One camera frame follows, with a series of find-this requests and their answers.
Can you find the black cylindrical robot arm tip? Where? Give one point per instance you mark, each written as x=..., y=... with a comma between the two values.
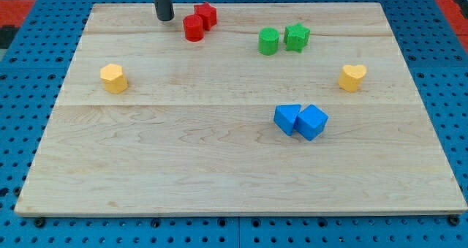
x=164, y=9

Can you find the blue triangle block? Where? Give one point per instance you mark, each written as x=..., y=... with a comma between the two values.
x=285, y=117

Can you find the light wooden board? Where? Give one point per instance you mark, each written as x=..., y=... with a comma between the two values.
x=193, y=134

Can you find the blue cube block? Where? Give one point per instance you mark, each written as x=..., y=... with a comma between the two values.
x=311, y=122

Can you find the green cylinder block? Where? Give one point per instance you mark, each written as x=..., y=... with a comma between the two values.
x=268, y=41

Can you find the red cylinder block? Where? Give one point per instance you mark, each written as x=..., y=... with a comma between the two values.
x=193, y=28

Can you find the green star block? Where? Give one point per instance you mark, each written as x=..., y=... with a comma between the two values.
x=296, y=37

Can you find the red star block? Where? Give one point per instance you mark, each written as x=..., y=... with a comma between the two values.
x=208, y=13

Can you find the yellow heart block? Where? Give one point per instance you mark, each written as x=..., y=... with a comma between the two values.
x=351, y=77

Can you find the yellow hexagon block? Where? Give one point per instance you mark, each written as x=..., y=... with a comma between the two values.
x=113, y=78

